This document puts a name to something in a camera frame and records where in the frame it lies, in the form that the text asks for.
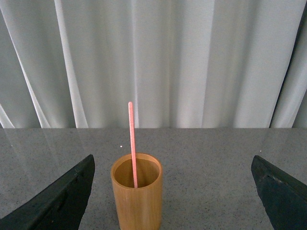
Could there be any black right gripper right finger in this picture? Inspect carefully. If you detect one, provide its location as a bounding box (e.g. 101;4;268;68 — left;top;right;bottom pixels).
251;155;307;230

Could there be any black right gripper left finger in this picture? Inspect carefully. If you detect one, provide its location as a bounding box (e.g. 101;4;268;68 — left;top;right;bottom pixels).
0;154;95;230

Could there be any pink chopstick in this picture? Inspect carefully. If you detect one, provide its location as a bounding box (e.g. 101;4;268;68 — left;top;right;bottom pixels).
128;102;138;188

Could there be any bamboo chopstick holder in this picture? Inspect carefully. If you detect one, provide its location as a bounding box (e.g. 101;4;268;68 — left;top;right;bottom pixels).
110;153;163;230

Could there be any white curtain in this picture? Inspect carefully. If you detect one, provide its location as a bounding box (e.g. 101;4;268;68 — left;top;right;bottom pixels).
0;0;307;128

